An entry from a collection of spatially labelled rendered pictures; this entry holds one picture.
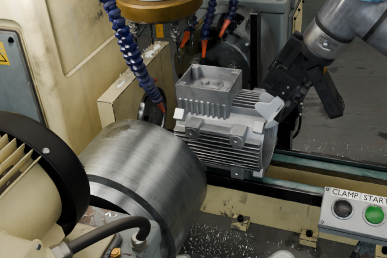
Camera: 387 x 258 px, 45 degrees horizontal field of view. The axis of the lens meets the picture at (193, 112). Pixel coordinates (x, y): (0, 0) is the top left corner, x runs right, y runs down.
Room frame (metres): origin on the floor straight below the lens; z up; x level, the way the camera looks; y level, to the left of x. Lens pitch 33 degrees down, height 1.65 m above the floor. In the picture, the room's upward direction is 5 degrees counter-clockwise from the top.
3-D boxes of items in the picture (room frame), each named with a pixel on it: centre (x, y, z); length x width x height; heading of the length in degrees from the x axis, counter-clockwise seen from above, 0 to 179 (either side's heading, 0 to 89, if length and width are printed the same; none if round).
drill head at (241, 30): (1.23, -0.12, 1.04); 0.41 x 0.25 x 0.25; 157
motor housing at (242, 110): (0.89, -0.08, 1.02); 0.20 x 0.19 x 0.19; 66
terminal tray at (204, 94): (0.91, -0.04, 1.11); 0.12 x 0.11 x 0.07; 66
